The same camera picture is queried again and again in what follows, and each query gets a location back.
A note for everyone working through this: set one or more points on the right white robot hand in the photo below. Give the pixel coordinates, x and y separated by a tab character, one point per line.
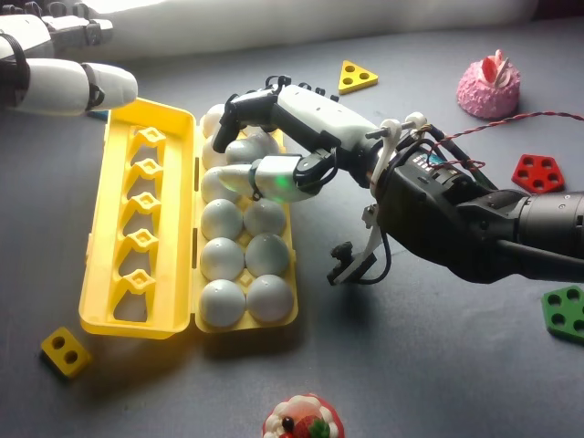
319	114

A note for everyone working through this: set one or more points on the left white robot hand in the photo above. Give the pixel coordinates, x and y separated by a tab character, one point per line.
59	86

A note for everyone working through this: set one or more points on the white plastic egg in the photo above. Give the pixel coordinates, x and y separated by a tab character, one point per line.
221	219
264	221
212	121
212	187
248	148
269	299
222	303
222	257
211	155
267	253

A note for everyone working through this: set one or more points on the yellow plastic egg carton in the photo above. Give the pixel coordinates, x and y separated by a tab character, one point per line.
98	228

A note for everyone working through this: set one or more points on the blue square block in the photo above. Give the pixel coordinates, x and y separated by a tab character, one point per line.
97	115

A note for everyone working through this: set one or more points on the yellow triangle block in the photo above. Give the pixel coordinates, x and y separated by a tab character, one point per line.
365	80

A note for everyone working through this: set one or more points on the white foam sheet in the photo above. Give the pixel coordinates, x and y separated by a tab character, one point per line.
319	18

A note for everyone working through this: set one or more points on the pink toy cake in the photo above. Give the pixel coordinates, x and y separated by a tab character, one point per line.
483	93

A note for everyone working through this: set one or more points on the red pentagon block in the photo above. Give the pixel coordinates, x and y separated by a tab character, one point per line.
538	172

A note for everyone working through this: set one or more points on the grey table cloth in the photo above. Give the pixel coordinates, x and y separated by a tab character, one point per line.
410	342

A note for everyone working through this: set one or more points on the yellow rectangle block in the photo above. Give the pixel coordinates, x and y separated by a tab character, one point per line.
66	351

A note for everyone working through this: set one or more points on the red strawberry toy cake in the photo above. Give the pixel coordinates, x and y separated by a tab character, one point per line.
303	417

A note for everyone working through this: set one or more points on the green pentagon block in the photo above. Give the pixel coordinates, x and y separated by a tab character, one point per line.
566	315

